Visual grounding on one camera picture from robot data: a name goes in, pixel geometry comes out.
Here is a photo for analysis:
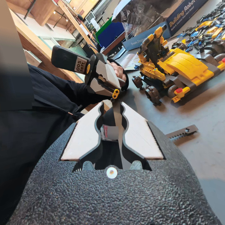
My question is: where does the pile of loose building pieces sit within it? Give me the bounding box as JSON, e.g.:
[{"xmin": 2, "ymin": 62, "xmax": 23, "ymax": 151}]
[{"xmin": 176, "ymin": 2, "xmax": 225, "ymax": 58}]

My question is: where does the dark blue cardboard box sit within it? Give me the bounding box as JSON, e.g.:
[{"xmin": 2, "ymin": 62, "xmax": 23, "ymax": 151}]
[{"xmin": 122, "ymin": 0, "xmax": 209, "ymax": 51}]

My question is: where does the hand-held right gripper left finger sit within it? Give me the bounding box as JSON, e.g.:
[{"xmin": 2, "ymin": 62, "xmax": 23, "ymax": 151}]
[{"xmin": 61, "ymin": 102, "xmax": 104, "ymax": 161}]

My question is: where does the person's left hand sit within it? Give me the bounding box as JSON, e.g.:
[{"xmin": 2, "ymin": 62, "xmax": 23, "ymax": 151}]
[{"xmin": 111, "ymin": 62, "xmax": 127, "ymax": 83}]

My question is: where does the green board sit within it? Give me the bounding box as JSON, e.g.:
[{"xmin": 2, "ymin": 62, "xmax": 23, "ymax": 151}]
[{"xmin": 96, "ymin": 17, "xmax": 113, "ymax": 38}]

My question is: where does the open instruction booklet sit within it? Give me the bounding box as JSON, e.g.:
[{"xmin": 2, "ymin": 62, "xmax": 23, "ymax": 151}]
[{"xmin": 120, "ymin": 53, "xmax": 141, "ymax": 71}]

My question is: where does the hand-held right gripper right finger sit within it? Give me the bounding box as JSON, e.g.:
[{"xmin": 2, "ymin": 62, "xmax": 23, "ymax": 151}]
[{"xmin": 121, "ymin": 102, "xmax": 164, "ymax": 161}]

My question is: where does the person's left forearm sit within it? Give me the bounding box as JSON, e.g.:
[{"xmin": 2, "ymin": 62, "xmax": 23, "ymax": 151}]
[{"xmin": 58, "ymin": 77, "xmax": 114, "ymax": 107}]

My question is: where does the blue panel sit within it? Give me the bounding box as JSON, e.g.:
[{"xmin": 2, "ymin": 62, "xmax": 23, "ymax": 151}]
[{"xmin": 97, "ymin": 21, "xmax": 125, "ymax": 49}]

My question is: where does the grey toothed rack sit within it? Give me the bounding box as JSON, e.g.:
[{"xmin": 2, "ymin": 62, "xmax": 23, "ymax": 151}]
[{"xmin": 166, "ymin": 124, "xmax": 199, "ymax": 141}]

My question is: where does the clear plastic bag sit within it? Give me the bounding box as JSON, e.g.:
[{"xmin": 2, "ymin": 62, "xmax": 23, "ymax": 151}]
[{"xmin": 112, "ymin": 0, "xmax": 170, "ymax": 36}]

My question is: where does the yellow toy vehicle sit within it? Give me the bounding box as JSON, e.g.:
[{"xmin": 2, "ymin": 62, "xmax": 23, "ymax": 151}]
[{"xmin": 132, "ymin": 24, "xmax": 225, "ymax": 107}]

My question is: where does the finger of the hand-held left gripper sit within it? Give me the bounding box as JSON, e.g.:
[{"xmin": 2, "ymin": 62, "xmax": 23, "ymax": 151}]
[
  {"xmin": 90, "ymin": 77, "xmax": 114, "ymax": 97},
  {"xmin": 96, "ymin": 61, "xmax": 122, "ymax": 90}
]

